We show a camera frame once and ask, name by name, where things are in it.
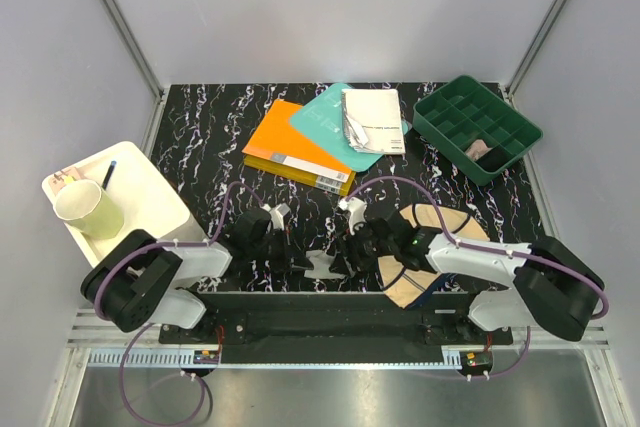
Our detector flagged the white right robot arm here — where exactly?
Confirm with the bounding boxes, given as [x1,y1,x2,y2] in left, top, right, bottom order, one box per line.
[327,204,608,344]

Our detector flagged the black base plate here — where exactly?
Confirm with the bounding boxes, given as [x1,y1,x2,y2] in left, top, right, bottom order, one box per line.
[159,292,513,367]

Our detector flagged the green paper cup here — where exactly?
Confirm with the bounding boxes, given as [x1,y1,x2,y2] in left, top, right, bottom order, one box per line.
[53,179,124,240]

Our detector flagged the green compartment tray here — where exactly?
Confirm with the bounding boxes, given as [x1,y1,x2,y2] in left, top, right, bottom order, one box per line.
[413,75,543,186]

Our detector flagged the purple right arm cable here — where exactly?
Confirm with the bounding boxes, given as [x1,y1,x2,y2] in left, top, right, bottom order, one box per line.
[344,176,610,382]

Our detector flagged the yellow binder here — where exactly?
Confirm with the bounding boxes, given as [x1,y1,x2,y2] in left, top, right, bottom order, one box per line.
[244,155,355,197]

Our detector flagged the beige underwear navy trim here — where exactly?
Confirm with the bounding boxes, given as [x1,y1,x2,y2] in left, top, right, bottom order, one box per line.
[378,204,489,309]

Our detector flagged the grey underwear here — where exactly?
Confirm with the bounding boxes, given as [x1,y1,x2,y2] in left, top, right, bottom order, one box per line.
[304,250,350,280]

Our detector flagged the white Canon safety booklet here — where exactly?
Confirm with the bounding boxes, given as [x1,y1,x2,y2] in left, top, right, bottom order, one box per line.
[341,88,405,155]

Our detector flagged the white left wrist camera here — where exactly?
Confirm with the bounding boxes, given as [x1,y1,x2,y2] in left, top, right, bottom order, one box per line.
[262,203,291,231]

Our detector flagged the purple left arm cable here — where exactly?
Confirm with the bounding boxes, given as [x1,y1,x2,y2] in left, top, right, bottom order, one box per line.
[92,181,274,421]

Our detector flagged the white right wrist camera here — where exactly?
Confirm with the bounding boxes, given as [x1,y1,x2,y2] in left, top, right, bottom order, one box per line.
[338,197,367,235]

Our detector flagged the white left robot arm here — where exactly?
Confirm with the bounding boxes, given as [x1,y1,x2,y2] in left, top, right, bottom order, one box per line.
[80,204,313,343]

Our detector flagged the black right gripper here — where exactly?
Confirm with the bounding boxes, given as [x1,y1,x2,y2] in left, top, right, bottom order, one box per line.
[329,217,398,278]

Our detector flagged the pink sticky note pad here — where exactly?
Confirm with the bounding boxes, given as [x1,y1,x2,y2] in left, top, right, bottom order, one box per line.
[48,166,83,196]

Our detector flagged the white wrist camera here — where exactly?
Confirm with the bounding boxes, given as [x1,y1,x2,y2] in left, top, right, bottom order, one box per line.
[262,203,291,231]
[338,197,367,235]

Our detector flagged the teal plastic board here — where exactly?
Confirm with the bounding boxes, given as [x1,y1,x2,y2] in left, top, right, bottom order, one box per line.
[290,83,409,172]

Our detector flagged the orange folder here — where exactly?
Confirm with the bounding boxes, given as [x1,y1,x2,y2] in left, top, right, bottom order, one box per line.
[242,100,352,183]

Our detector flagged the blue black pen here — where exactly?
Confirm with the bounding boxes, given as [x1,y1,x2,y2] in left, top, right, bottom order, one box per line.
[101,160,117,191]

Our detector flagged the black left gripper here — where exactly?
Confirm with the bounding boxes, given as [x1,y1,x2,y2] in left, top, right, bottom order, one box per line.
[248,225,313,273]

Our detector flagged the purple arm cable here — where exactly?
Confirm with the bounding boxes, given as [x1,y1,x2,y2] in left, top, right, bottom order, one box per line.
[344,176,610,382]
[92,181,274,421]

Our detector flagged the cream plastic bin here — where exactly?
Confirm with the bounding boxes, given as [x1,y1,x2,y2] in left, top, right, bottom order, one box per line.
[41,141,205,267]

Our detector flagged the pink rolled underwear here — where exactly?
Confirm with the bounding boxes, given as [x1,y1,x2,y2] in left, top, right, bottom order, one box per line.
[465,139,492,162]

